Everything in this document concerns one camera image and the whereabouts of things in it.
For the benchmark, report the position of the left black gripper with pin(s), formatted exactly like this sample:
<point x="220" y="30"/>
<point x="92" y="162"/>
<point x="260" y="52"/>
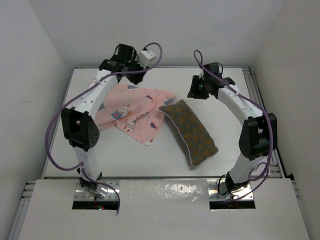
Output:
<point x="138" y="79"/>

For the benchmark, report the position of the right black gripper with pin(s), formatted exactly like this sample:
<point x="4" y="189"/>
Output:
<point x="196" y="90"/>

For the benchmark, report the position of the pink cartoon print pillowcase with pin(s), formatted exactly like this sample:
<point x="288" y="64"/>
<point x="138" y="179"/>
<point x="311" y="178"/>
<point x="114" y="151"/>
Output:
<point x="134" y="111"/>

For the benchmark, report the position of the grey orange dotted pillow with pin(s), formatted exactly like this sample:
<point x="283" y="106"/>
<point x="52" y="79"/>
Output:
<point x="191" y="135"/>

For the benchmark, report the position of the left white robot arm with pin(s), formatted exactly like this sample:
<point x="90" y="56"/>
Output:
<point x="78" y="123"/>

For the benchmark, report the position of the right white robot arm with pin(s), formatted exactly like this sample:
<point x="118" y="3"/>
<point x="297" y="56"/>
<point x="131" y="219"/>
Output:
<point x="258" y="137"/>

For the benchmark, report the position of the white front cover board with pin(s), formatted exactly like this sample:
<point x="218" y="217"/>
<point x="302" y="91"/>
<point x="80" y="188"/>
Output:
<point x="163" y="210"/>

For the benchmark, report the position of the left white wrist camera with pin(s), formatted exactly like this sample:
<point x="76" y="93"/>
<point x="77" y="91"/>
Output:
<point x="145" y="57"/>

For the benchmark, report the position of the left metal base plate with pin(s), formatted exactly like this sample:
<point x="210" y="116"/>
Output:
<point x="88" y="191"/>

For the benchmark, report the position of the left aluminium frame rail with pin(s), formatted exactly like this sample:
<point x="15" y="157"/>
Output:
<point x="22" y="210"/>

